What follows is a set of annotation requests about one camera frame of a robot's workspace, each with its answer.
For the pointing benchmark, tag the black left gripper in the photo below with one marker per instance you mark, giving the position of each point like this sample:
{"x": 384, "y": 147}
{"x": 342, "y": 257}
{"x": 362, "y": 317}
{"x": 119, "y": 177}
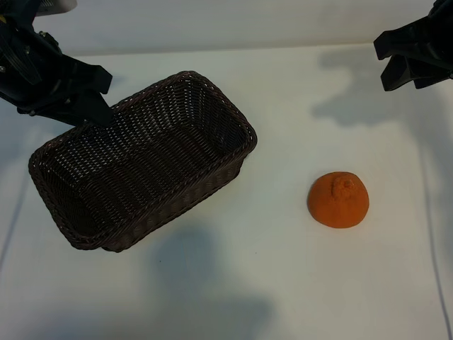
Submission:
{"x": 39, "y": 95}

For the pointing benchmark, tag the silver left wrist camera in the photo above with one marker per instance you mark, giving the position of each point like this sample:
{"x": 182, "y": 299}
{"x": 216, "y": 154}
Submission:
{"x": 56, "y": 5}

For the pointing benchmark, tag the dark brown wicker basket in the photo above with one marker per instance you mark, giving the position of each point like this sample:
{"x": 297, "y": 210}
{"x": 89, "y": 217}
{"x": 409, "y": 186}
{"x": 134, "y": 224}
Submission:
{"x": 148, "y": 166}

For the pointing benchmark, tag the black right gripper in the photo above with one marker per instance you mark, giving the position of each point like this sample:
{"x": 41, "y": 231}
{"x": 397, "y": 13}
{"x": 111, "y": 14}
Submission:
{"x": 437, "y": 46}

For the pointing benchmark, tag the orange fruit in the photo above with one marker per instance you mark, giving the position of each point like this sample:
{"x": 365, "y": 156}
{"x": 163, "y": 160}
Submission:
{"x": 338, "y": 209}

